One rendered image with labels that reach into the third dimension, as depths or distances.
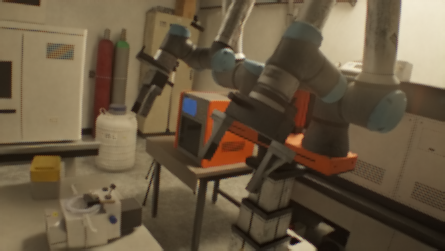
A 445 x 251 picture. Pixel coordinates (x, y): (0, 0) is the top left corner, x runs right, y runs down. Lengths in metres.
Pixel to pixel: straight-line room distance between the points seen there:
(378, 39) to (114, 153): 2.89
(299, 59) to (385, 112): 0.29
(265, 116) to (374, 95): 0.33
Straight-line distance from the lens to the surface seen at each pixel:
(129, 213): 0.80
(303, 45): 0.57
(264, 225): 1.06
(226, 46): 0.96
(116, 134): 3.20
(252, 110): 0.55
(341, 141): 0.88
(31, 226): 0.89
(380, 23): 0.77
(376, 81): 0.76
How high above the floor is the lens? 1.38
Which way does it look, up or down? 13 degrees down
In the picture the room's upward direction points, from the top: 9 degrees clockwise
